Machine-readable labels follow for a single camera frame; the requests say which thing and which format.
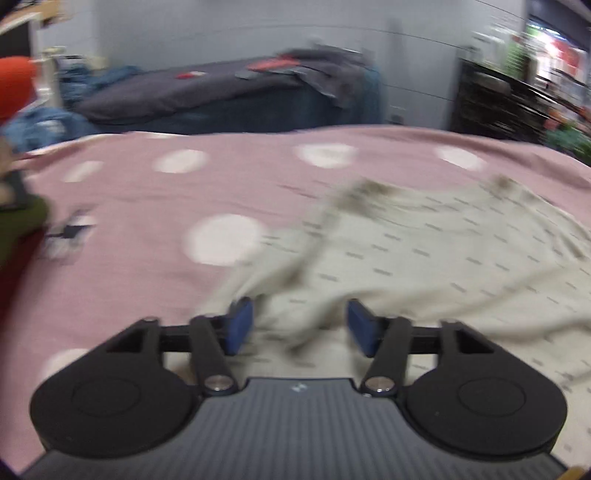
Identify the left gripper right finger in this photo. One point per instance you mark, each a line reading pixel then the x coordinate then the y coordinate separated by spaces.
pixel 457 388

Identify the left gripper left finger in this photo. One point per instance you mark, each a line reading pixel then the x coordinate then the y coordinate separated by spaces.
pixel 140 387

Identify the cream dotted small shirt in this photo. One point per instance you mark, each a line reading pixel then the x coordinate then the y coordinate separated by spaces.
pixel 494 255

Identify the pink polka dot bedsheet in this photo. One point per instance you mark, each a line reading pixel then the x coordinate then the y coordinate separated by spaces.
pixel 121 205

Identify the green potted plant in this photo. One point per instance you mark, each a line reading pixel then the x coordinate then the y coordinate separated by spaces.
pixel 568 140

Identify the blue crumpled blanket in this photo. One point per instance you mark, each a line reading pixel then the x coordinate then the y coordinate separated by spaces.
pixel 42 126

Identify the black shelving cart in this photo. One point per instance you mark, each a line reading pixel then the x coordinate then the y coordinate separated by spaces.
pixel 491 104

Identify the dark grey massage bed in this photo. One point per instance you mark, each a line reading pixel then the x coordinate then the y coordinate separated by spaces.
pixel 224 101

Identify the red marker pen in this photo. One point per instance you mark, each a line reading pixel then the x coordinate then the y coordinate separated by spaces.
pixel 190 75

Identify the grey towel on bed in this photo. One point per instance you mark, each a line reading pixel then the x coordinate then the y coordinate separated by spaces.
pixel 337 73

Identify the red cloth on bed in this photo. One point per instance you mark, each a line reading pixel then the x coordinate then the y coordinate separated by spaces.
pixel 274 64

